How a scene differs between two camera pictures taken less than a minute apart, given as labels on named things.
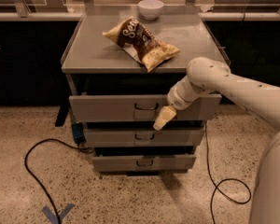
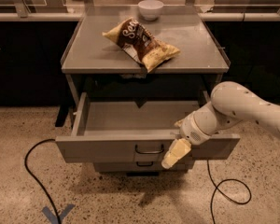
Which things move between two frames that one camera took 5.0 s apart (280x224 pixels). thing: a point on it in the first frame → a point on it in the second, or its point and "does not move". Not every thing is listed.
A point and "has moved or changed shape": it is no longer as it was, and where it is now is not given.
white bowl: [150, 8] does not move
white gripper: [178, 102] → [192, 131]
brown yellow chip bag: [143, 46] does not move
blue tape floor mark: [52, 218] does not move
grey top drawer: [138, 108] has moved or changed shape
